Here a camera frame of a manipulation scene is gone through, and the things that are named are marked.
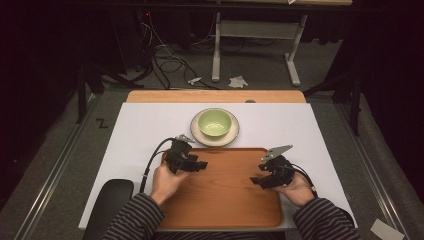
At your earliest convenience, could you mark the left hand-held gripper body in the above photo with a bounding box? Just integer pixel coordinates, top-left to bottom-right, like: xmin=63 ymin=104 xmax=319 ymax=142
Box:
xmin=163 ymin=134 xmax=198 ymax=175

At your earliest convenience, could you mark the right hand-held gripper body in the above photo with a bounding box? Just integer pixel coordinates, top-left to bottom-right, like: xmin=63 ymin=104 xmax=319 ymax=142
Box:
xmin=258 ymin=144 xmax=296 ymax=190

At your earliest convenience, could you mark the person's right hand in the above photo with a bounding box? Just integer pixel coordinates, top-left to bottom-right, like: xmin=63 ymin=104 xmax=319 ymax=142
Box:
xmin=270 ymin=171 xmax=318 ymax=209

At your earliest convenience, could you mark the person's left hand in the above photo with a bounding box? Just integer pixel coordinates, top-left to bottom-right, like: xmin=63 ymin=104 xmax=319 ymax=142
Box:
xmin=150 ymin=164 xmax=192 ymax=206

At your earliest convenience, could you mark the cream round plate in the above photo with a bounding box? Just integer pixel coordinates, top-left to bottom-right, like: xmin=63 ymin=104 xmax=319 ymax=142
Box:
xmin=189 ymin=107 xmax=241 ymax=148

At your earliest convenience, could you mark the wooden tray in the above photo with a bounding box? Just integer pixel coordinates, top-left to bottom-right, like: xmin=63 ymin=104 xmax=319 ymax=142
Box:
xmin=158 ymin=147 xmax=285 ymax=230

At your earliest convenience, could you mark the light green bowl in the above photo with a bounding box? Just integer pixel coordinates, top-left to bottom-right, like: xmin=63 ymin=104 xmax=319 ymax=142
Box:
xmin=197 ymin=109 xmax=233 ymax=138

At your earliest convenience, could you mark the white table sheet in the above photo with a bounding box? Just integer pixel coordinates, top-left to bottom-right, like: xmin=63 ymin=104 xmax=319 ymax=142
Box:
xmin=78 ymin=101 xmax=358 ymax=232

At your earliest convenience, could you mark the wooden table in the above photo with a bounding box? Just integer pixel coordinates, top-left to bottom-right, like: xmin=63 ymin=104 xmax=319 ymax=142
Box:
xmin=126 ymin=89 xmax=307 ymax=104

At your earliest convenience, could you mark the black chair armrest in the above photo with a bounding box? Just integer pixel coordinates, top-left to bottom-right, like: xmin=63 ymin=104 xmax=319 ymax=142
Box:
xmin=82 ymin=178 xmax=135 ymax=240

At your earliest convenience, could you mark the crumpled white paper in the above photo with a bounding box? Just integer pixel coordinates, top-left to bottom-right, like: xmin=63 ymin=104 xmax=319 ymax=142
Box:
xmin=228 ymin=75 xmax=249 ymax=90

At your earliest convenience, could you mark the black metal stand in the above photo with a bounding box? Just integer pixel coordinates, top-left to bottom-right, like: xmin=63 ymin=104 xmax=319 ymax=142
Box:
xmin=302 ymin=71 xmax=364 ymax=137
xmin=75 ymin=61 xmax=105 ymax=125

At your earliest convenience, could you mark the white paper sheet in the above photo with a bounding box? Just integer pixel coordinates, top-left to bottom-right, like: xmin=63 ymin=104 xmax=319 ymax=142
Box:
xmin=369 ymin=217 xmax=406 ymax=240

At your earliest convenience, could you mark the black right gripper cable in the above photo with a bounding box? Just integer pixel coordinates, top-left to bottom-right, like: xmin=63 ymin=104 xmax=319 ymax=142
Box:
xmin=290 ymin=162 xmax=318 ymax=198

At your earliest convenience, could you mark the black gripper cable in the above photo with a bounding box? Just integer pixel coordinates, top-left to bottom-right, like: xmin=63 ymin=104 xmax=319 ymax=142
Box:
xmin=138 ymin=136 xmax=177 ymax=194
xmin=290 ymin=162 xmax=318 ymax=198

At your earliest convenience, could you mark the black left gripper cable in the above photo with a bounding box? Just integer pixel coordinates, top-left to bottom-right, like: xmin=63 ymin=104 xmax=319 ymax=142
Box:
xmin=138 ymin=136 xmax=177 ymax=194

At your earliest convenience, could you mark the metal floor rail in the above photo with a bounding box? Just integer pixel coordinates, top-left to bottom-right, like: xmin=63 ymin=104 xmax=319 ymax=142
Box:
xmin=335 ymin=103 xmax=412 ymax=240
xmin=12 ymin=93 xmax=102 ymax=240

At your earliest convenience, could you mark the bundle of floor cables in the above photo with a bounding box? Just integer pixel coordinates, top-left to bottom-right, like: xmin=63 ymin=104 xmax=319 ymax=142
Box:
xmin=136 ymin=12 xmax=222 ymax=91

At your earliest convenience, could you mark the white metal desk frame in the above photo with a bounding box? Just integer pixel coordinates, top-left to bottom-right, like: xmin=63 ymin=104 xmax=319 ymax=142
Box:
xmin=211 ymin=11 xmax=309 ymax=88

